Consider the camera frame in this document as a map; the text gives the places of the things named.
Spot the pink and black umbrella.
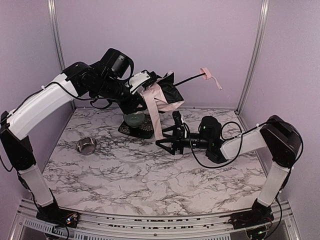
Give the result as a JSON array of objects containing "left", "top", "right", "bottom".
[{"left": 140, "top": 67, "right": 223, "bottom": 140}]

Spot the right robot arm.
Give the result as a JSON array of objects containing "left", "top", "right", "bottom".
[{"left": 155, "top": 111, "right": 304, "bottom": 229}]

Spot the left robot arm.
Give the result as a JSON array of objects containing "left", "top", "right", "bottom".
[{"left": 0, "top": 48, "right": 151, "bottom": 228}]

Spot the celadon green ceramic bowl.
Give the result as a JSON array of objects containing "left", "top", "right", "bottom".
[{"left": 123, "top": 113, "right": 145, "bottom": 128}]

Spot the black floral square plate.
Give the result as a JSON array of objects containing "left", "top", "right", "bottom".
[{"left": 118, "top": 114, "right": 154, "bottom": 139}]

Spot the small stainless steel bowl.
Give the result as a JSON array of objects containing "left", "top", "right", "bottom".
[{"left": 75, "top": 137, "right": 97, "bottom": 156}]

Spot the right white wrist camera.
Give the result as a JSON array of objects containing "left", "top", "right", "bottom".
[{"left": 172, "top": 111, "right": 187, "bottom": 138}]

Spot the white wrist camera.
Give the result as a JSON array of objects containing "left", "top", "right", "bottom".
[
  {"left": 172, "top": 111, "right": 187, "bottom": 138},
  {"left": 126, "top": 70, "right": 158, "bottom": 94}
]

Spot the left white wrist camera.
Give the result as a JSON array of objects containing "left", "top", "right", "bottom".
[{"left": 126, "top": 70, "right": 158, "bottom": 94}]

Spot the left aluminium frame post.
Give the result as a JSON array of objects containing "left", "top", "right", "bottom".
[{"left": 47, "top": 0, "right": 76, "bottom": 110}]

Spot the aluminium frame post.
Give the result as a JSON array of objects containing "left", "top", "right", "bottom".
[
  {"left": 47, "top": 0, "right": 76, "bottom": 110},
  {"left": 236, "top": 0, "right": 270, "bottom": 115}
]

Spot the right aluminium frame post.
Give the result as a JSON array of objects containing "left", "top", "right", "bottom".
[{"left": 236, "top": 0, "right": 270, "bottom": 115}]

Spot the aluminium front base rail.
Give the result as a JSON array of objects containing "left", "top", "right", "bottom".
[{"left": 8, "top": 199, "right": 301, "bottom": 240}]

